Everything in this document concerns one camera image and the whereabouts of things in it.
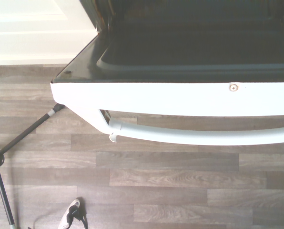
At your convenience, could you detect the white cabinet door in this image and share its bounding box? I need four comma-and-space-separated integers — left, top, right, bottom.
0, 0, 100, 66

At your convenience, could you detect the black camera tripod stand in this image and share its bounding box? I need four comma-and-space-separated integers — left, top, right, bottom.
0, 103, 66, 229

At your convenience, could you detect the white power strip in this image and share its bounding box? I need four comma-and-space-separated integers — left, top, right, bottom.
58, 199, 82, 229

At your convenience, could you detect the white oven door handle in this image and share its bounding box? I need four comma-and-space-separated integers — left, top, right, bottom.
108, 116, 284, 146

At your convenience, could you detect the black power plug with cable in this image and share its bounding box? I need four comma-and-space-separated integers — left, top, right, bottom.
66, 197, 90, 229

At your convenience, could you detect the white oven door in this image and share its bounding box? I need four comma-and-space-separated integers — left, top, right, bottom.
50, 14, 284, 136

